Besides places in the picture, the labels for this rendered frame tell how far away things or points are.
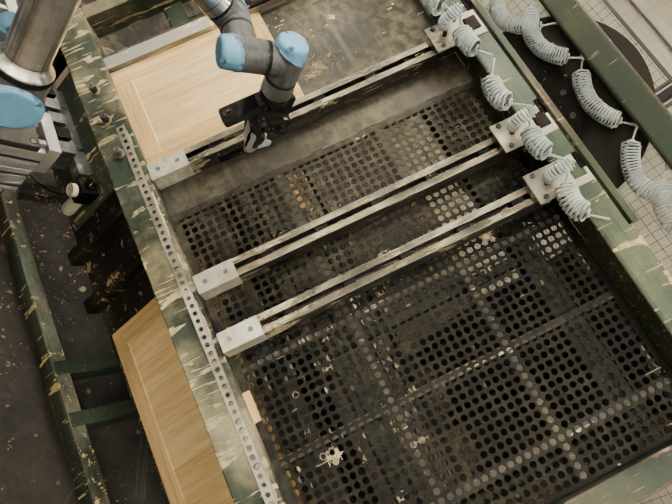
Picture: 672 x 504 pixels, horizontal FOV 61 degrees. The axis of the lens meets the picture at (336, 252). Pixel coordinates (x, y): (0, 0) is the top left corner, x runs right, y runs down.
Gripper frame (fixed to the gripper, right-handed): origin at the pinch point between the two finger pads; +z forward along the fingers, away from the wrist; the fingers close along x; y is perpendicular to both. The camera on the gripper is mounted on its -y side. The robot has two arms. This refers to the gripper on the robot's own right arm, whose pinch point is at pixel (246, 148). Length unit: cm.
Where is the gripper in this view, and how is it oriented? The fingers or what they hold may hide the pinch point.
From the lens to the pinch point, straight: 153.8
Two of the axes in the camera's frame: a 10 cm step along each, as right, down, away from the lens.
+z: -3.7, 5.1, 7.8
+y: 8.4, -1.8, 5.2
